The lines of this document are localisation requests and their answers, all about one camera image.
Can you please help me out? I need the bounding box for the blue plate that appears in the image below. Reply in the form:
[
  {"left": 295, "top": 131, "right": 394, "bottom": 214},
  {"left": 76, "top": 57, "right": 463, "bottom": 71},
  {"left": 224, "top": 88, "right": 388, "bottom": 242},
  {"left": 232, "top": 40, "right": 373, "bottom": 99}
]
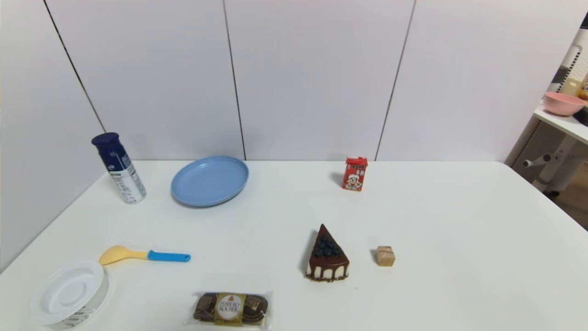
[{"left": 171, "top": 156, "right": 249, "bottom": 208}]

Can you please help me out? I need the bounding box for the red milk carton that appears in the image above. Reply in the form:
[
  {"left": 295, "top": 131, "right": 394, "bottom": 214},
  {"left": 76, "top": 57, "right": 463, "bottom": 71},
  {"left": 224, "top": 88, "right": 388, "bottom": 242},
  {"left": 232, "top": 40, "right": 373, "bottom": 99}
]
[{"left": 342, "top": 157, "right": 368, "bottom": 192}]

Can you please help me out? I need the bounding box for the chocolate blueberry cake slice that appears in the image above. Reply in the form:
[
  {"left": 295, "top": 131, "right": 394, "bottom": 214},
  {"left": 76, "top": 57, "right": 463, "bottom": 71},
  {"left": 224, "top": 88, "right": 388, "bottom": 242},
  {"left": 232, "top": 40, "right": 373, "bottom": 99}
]
[{"left": 306, "top": 224, "right": 350, "bottom": 282}]

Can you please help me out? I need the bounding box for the Ferrero Rocher chocolate pack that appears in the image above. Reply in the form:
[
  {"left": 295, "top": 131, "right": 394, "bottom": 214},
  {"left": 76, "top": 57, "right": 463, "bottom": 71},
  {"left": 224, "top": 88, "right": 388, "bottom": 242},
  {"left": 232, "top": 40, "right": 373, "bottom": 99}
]
[{"left": 184, "top": 290, "right": 274, "bottom": 329}]

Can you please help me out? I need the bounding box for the blue cap spray can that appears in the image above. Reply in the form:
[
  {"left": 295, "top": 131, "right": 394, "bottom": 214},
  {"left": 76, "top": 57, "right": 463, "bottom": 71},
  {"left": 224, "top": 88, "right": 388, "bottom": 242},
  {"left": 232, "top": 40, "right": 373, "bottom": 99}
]
[{"left": 91, "top": 132, "right": 147, "bottom": 205}]

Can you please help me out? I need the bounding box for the white lidded plastic container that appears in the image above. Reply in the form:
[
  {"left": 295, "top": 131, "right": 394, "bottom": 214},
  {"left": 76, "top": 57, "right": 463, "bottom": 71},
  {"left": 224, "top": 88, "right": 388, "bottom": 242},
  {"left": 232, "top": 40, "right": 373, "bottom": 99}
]
[{"left": 30, "top": 260, "right": 111, "bottom": 331}]

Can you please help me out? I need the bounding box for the white side table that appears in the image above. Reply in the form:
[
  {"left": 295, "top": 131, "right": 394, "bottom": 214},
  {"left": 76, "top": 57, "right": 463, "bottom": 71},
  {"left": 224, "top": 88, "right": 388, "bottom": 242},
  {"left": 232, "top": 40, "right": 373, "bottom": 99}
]
[{"left": 505, "top": 105, "right": 588, "bottom": 194}]

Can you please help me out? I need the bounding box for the pink bowl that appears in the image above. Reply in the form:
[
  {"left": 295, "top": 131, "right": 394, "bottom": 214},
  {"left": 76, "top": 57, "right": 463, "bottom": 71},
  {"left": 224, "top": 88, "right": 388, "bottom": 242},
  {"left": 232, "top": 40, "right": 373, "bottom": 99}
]
[{"left": 543, "top": 91, "right": 588, "bottom": 116}]

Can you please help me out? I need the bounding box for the beige box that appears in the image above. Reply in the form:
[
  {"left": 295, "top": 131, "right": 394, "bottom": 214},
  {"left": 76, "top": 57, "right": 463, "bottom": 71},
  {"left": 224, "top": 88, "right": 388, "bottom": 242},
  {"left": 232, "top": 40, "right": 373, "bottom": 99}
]
[{"left": 561, "top": 78, "right": 583, "bottom": 96}]

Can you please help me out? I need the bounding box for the white pegboard panel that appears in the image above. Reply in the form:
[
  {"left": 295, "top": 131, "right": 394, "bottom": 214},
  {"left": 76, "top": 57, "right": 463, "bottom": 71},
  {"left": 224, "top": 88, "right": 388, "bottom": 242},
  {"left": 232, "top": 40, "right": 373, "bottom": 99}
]
[{"left": 549, "top": 39, "right": 588, "bottom": 95}]

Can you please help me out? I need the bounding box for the yellow spoon blue handle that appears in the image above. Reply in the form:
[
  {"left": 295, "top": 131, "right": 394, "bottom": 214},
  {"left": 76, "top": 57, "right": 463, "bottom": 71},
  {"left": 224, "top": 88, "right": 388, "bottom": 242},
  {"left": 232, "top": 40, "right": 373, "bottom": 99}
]
[{"left": 99, "top": 245, "right": 191, "bottom": 266}]

